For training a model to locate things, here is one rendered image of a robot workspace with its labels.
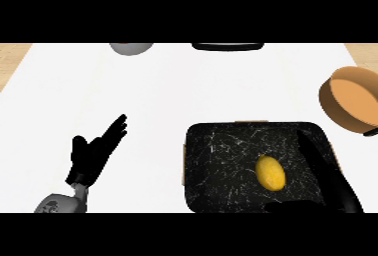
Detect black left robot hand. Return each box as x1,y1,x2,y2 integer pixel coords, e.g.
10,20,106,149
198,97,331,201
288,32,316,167
65,113,130,188

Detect black marble tray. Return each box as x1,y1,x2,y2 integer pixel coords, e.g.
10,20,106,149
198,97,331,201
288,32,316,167
182,120,343,214

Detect black flat appliance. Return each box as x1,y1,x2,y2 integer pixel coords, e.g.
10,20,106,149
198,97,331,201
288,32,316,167
191,42,266,52

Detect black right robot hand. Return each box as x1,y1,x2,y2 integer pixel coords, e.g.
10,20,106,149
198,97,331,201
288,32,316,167
264,129,366,214

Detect orange pot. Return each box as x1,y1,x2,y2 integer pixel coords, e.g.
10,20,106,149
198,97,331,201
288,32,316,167
318,65,378,138

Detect grey bowl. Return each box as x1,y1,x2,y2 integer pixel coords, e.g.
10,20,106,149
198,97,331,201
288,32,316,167
108,42,155,57

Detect yellow lemon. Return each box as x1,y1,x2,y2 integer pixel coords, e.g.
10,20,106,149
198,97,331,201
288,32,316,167
254,154,288,193

